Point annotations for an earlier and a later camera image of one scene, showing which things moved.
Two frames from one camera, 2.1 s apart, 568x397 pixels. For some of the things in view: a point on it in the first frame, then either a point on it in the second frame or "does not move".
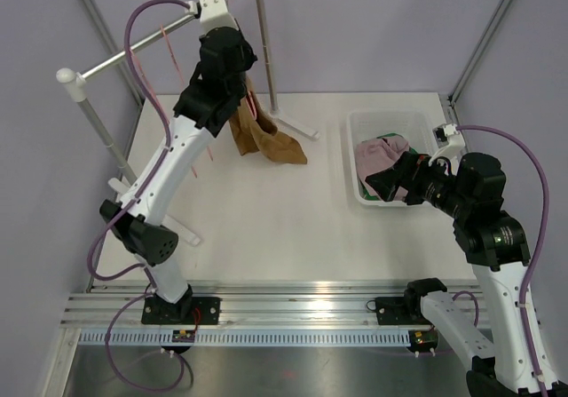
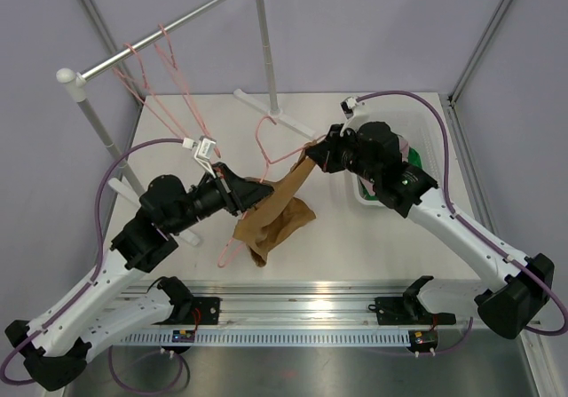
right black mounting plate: [401, 311] does not move
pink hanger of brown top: [248, 95] -> [269, 162]
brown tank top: [255, 136] -> [277, 214]
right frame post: [486, 35] does not move
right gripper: [410, 171] -> [326, 153]
